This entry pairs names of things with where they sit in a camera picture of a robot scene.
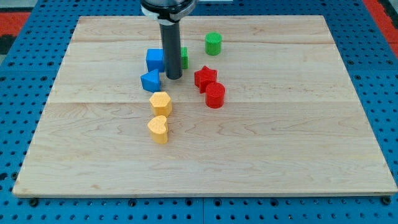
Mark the yellow hexagon block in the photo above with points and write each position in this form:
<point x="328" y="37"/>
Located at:
<point x="161" y="103"/>

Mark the red cylinder block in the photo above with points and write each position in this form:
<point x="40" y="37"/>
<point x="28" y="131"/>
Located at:
<point x="214" y="97"/>

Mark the blue cube block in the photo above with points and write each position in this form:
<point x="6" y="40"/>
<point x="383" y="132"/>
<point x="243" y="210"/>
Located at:
<point x="154" y="60"/>

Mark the light wooden board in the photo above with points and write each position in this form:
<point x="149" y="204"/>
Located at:
<point x="291" y="124"/>

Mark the yellow heart block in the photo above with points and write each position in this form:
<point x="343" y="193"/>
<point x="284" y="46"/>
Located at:
<point x="158" y="129"/>

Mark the blue triangle block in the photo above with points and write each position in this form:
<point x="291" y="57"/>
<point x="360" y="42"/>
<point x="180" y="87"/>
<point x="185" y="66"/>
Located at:
<point x="151" y="81"/>

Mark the green block behind rod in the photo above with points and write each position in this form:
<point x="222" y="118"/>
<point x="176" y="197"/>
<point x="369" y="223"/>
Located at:
<point x="184" y="57"/>

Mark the green cylinder block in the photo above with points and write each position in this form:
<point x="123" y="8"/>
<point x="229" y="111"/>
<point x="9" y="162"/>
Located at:
<point x="213" y="41"/>

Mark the red star block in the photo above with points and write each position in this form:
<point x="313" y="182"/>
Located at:
<point x="204" y="77"/>

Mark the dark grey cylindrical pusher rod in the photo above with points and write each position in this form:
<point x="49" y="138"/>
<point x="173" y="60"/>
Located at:
<point x="171" y="45"/>

